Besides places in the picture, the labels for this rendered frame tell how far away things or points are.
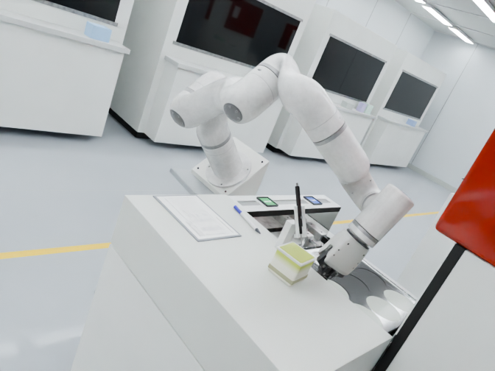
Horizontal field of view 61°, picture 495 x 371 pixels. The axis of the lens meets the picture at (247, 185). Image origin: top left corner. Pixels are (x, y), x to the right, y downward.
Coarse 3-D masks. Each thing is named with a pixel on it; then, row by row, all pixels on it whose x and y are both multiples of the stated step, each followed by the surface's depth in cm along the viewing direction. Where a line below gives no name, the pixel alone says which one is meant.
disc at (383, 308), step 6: (366, 300) 117; (372, 300) 118; (378, 300) 120; (384, 300) 121; (372, 306) 115; (378, 306) 117; (384, 306) 118; (390, 306) 119; (378, 312) 114; (384, 312) 115; (390, 312) 116; (396, 312) 118; (390, 318) 113; (396, 318) 115
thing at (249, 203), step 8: (240, 200) 132; (248, 200) 134; (256, 200) 137; (280, 200) 146; (288, 200) 150; (304, 200) 155; (320, 200) 163; (328, 200) 166; (248, 208) 128; (256, 208) 131; (264, 208) 133; (272, 208) 136; (280, 208) 138; (288, 208) 141
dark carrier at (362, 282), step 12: (312, 252) 132; (312, 264) 125; (360, 264) 137; (348, 276) 127; (360, 276) 130; (372, 276) 133; (348, 288) 120; (360, 288) 123; (372, 288) 125; (384, 288) 129; (396, 288) 132; (360, 300) 116; (384, 324) 109; (396, 324) 112
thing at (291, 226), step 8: (296, 208) 105; (304, 208) 108; (296, 216) 105; (304, 216) 107; (288, 224) 107; (296, 224) 105; (304, 224) 107; (288, 232) 108; (296, 232) 105; (304, 232) 107; (280, 240) 109; (288, 240) 110
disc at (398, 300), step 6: (390, 294) 126; (396, 294) 128; (390, 300) 123; (396, 300) 124; (402, 300) 126; (408, 300) 127; (396, 306) 121; (402, 306) 122; (408, 306) 124; (408, 312) 120
